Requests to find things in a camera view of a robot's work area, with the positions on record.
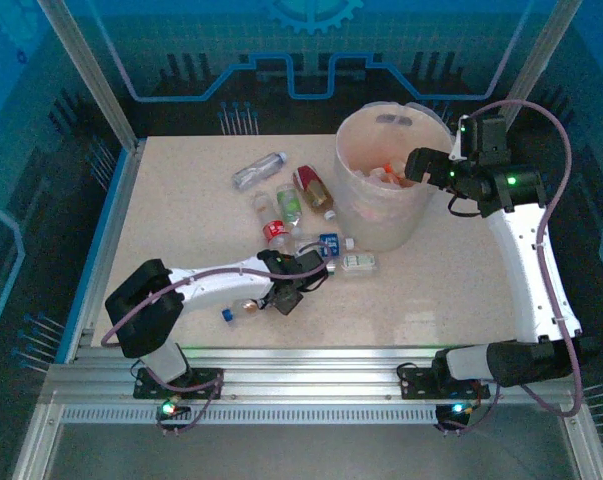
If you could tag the blue label bottle white cap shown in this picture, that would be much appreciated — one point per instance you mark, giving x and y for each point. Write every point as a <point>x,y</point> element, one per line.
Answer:
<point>335,240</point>

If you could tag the orange label bottle orange cap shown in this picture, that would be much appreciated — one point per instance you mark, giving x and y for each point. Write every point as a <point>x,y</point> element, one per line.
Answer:
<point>388,170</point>

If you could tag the green white label bottle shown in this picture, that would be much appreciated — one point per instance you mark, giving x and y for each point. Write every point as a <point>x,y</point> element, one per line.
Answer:
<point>358,262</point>

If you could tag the green label plastic bottle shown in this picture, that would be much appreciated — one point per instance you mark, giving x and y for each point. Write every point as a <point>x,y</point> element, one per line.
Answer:
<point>288,202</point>

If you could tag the amber tea bottle red label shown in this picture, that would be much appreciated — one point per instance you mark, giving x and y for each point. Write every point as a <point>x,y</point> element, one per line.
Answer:
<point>316,195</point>

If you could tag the white plastic bin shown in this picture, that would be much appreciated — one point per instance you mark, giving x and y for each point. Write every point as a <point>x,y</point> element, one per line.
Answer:
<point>376,225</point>

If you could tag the clear water bottle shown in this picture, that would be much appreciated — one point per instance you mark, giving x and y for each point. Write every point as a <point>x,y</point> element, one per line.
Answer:
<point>256,171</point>

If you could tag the arm base LED board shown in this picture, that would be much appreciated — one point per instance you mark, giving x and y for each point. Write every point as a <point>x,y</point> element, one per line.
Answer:
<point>168,409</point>
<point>456,409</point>

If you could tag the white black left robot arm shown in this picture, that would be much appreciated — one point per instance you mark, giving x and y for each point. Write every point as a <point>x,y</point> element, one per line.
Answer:
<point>221,290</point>

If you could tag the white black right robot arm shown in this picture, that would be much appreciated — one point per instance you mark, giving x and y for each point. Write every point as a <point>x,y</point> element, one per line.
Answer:
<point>521,260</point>

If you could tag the aluminium front rail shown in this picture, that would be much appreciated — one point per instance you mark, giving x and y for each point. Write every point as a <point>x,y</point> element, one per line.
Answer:
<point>306,370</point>

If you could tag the aluminium frame post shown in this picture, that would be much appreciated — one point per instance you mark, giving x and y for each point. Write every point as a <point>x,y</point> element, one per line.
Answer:
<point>530,75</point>
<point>92,75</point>

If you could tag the aluminium table side rail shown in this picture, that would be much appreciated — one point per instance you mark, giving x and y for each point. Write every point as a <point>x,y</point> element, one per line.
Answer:
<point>118,200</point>

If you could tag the aluminium frame leg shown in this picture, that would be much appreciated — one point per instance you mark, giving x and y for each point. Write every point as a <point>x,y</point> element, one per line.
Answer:
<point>588,445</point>
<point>36,445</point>

